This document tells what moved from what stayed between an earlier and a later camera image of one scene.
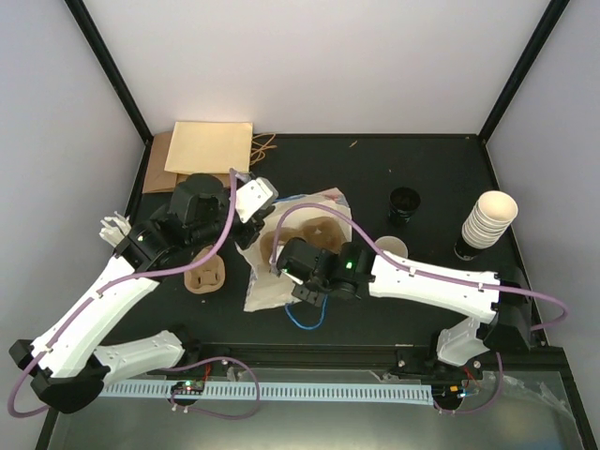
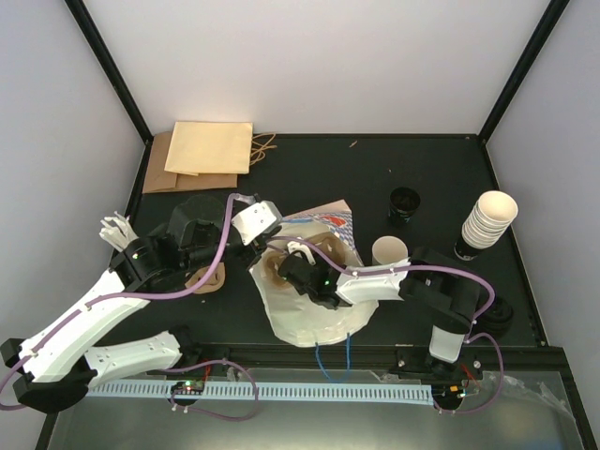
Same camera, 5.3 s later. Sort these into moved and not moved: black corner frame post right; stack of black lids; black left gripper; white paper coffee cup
Moved: black left gripper
Not moved: black corner frame post right; stack of black lids; white paper coffee cup
